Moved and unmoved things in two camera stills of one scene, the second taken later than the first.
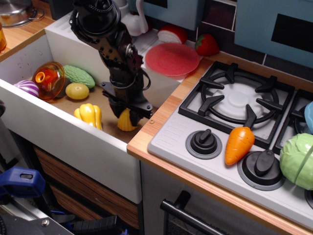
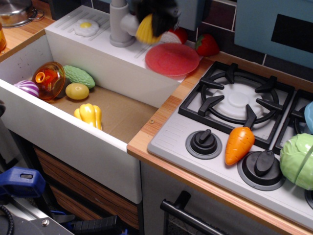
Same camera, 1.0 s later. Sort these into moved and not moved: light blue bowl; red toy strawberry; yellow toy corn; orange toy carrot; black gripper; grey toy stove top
Moved: yellow toy corn; black gripper
Not moved: orange toy carrot; red toy strawberry; light blue bowl; grey toy stove top
